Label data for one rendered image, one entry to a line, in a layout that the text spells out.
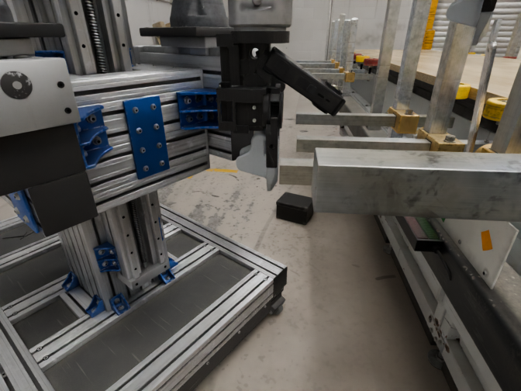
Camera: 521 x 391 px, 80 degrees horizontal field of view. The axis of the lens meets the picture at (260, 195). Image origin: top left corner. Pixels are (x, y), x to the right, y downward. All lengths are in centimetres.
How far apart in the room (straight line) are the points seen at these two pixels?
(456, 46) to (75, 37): 76
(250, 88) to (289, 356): 103
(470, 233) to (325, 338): 84
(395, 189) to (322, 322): 121
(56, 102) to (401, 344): 128
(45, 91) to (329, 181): 44
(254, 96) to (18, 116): 32
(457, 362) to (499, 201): 101
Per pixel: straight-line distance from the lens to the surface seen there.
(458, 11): 61
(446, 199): 20
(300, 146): 69
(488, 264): 57
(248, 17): 39
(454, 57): 76
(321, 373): 124
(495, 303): 55
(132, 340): 110
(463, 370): 118
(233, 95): 40
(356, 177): 18
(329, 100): 42
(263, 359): 125
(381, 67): 125
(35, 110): 54
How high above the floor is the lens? 102
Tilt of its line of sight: 27 degrees down
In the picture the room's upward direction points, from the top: straight up
